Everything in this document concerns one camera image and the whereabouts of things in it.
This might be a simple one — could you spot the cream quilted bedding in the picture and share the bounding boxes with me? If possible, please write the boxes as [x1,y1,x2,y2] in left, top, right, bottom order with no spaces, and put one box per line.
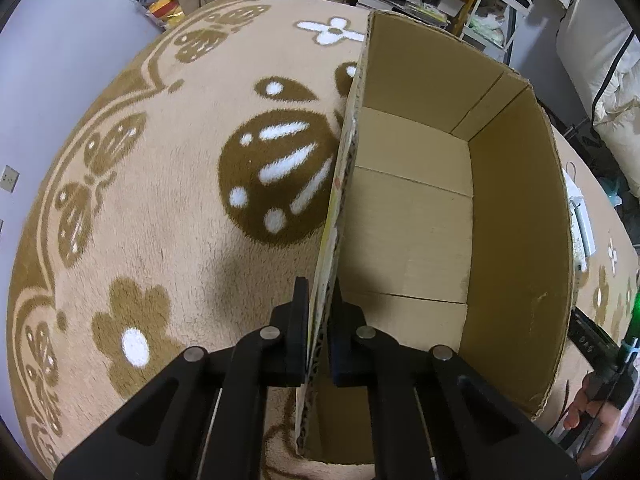
[556,0,639,196]

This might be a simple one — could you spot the white plastic storage cart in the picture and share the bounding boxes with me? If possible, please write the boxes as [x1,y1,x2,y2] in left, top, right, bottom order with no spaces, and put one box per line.
[462,0,534,61]

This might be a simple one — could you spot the white remote control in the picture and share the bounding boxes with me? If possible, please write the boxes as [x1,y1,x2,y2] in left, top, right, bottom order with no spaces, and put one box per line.
[562,169,597,288]

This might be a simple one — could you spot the white wall outlet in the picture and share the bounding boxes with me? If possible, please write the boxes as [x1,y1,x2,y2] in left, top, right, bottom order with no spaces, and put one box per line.
[0,165,20,193]

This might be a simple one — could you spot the person's right hand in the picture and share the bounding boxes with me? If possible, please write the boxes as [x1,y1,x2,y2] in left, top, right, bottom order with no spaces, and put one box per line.
[563,373,622,470]

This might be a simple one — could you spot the brown cardboard box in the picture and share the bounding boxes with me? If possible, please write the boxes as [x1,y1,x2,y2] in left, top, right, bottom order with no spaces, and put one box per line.
[295,12,574,464]

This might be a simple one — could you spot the beige patterned plush rug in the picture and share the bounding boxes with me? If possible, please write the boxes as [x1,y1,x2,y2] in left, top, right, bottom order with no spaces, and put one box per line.
[6,0,638,479]

